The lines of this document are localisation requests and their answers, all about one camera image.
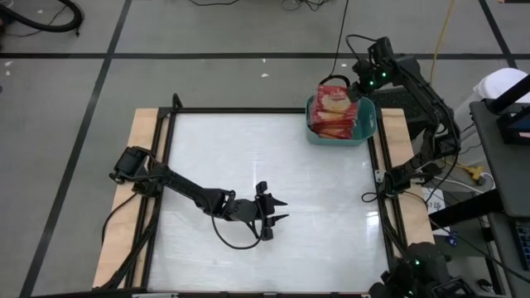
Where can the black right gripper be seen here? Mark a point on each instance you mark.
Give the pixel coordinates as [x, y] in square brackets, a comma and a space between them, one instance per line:
[377, 66]

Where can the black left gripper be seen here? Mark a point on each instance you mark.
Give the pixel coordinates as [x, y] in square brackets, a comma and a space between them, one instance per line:
[248, 209]

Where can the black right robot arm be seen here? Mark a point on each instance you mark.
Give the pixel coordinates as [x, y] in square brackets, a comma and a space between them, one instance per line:
[430, 107]

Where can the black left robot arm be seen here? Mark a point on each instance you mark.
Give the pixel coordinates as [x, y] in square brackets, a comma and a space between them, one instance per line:
[186, 186]

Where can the teal plastic basket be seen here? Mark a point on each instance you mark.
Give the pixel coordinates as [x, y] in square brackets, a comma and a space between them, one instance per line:
[368, 124]

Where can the black computer case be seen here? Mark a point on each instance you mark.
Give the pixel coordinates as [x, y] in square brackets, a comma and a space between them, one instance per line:
[389, 103]

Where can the white paper sheet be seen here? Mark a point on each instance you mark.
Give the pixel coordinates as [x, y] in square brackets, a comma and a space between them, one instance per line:
[435, 206]

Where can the white round bin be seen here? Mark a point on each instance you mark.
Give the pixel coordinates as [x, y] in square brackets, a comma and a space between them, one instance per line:
[497, 83]

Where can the yellow power plug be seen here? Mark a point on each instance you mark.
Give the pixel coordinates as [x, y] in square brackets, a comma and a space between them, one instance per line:
[475, 171]

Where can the black pole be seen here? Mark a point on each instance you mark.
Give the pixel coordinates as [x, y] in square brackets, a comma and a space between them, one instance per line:
[511, 94]

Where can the black desk leg beam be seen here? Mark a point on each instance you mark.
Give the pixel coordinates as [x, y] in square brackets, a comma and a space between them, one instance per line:
[468, 209]

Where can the dark grey desk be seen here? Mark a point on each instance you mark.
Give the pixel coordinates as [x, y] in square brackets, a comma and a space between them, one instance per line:
[509, 178]

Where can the small blue object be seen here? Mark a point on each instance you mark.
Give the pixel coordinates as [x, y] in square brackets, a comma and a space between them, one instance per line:
[453, 239]

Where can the dark keyboard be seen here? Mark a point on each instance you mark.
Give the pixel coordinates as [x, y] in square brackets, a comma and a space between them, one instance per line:
[523, 244]

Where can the black metal table frame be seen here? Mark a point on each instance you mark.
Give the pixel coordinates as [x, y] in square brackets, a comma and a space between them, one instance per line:
[248, 110]

